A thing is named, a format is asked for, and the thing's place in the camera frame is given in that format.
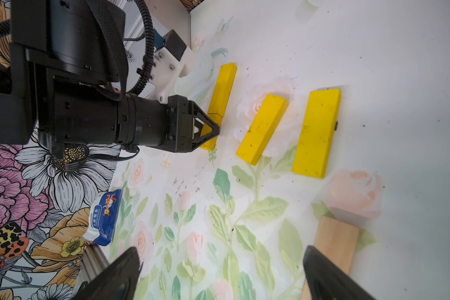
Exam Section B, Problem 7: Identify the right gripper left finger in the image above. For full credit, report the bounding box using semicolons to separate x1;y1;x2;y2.
72;246;141;300

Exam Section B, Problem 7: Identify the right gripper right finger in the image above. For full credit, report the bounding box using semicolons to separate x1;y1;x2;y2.
303;245;374;300

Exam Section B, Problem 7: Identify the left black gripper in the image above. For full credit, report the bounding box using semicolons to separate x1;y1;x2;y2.
116;94;220;153

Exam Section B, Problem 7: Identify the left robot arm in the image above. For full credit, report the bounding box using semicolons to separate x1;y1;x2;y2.
0;1;220;159

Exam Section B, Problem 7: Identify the natural wooden block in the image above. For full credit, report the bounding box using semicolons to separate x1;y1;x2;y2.
299;215;361;300

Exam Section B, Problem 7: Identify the blue tissue packet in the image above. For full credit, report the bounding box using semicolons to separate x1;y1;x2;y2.
82;189;122;246

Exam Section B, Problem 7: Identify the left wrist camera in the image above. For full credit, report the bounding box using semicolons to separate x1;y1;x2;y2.
149;29;196;105

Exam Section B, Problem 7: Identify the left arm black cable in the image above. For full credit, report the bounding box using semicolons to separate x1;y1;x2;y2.
85;0;156;102

